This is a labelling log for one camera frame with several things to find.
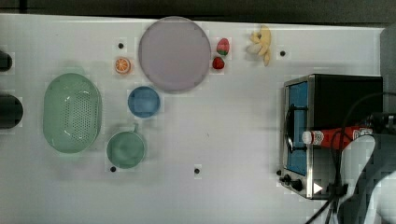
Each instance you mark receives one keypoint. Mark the red strawberry toy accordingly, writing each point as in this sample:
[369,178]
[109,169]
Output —
[218,63]

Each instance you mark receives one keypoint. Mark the peeled banana toy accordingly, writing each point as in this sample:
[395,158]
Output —
[261,44]

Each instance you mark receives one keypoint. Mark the silver black toaster oven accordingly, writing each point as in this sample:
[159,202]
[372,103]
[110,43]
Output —
[322,114]

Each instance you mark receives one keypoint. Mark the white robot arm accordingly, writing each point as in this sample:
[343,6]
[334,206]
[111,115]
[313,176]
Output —
[380,164]

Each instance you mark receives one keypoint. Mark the blue bowl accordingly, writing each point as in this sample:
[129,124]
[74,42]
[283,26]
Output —
[144,102]

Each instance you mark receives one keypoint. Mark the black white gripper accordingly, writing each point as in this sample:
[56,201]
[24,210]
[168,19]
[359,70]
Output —
[384,123]

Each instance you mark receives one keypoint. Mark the green perforated colander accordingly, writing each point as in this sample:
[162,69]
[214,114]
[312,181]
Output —
[72,113]

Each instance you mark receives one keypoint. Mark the black cylindrical container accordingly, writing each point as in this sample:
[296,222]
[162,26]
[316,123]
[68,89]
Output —
[5,61]

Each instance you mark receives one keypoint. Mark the green cup with handle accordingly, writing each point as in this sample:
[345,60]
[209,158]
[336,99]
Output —
[125,150]

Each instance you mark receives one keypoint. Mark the red ketchup bottle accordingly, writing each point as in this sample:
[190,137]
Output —
[335,138]

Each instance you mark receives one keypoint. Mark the grey round plate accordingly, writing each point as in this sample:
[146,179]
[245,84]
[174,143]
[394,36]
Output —
[174,54]

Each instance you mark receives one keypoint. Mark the orange slice toy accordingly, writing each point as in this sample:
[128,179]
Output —
[123,66]

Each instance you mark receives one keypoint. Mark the pink green strawberry toy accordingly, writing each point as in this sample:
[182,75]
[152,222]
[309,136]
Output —
[223,47]

